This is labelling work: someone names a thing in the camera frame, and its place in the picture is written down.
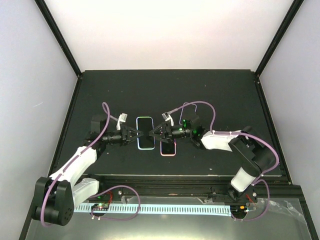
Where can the left black frame post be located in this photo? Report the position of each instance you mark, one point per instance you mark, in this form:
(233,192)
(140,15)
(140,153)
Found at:
(46,13)

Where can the right black frame post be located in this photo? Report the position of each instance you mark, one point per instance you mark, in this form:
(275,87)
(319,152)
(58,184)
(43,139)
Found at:
(282,29)

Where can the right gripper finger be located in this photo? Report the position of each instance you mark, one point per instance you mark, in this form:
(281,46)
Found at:
(158,131)
(154,138)

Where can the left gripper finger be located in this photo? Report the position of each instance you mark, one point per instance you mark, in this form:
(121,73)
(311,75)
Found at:
(132,138)
(135,132)

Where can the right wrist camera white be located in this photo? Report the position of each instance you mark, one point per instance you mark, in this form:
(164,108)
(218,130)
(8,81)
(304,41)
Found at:
(167,117)

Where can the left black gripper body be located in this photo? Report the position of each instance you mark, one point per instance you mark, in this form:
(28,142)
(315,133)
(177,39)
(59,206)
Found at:
(124,139)

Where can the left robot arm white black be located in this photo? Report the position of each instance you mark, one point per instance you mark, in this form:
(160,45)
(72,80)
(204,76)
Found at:
(56,197)

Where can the black frame post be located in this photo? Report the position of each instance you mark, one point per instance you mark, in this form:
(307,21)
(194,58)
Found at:
(282,29)
(46,13)

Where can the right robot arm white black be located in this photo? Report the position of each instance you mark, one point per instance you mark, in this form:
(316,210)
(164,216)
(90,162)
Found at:
(256,157)

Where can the pink-edged phone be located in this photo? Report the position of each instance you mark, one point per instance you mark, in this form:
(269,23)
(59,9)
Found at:
(168,148)

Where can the white slotted cable duct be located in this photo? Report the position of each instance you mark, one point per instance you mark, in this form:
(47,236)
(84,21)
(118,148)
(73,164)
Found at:
(154,209)

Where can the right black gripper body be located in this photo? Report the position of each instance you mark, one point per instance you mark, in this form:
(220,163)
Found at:
(167,128)

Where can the black front aluminium rail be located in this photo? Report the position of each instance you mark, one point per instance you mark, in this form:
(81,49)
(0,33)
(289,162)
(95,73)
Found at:
(217,191)

